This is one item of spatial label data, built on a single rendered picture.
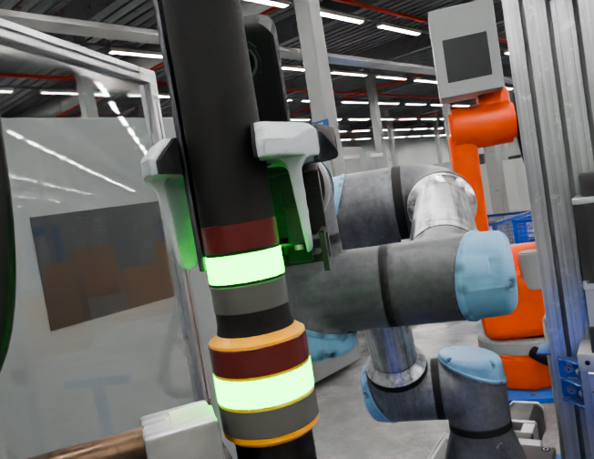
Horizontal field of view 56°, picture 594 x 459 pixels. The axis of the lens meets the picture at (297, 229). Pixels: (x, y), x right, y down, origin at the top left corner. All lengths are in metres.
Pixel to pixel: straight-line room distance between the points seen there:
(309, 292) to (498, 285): 0.16
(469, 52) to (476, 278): 3.85
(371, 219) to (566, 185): 0.47
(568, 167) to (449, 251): 0.74
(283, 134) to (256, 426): 0.12
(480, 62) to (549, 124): 3.11
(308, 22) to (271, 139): 7.25
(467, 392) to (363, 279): 0.65
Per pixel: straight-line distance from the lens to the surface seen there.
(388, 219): 0.85
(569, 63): 1.20
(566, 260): 1.21
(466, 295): 0.48
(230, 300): 0.24
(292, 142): 0.23
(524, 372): 4.33
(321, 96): 7.25
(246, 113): 0.24
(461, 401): 1.12
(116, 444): 0.25
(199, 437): 0.24
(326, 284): 0.49
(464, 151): 4.36
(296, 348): 0.24
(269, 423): 0.24
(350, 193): 0.86
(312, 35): 7.41
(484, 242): 0.49
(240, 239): 0.23
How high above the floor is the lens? 1.61
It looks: 3 degrees down
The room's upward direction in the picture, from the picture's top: 9 degrees counter-clockwise
